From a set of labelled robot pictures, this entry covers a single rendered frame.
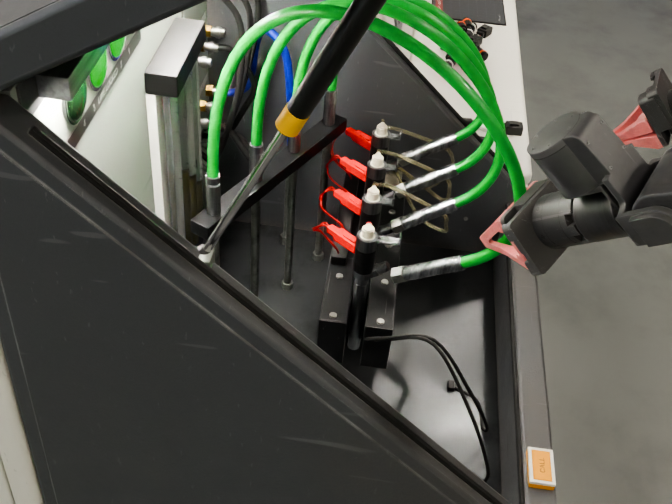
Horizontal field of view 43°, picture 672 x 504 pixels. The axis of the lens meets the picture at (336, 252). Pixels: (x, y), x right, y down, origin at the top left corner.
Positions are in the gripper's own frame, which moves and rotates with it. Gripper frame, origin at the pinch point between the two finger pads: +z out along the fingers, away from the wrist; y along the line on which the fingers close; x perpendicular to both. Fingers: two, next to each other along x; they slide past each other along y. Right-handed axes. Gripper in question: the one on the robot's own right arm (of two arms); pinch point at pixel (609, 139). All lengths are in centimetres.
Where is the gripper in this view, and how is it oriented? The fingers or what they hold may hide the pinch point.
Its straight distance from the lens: 117.9
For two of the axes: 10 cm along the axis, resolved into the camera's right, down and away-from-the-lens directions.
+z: -7.2, 3.0, 6.3
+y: -5.9, -7.4, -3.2
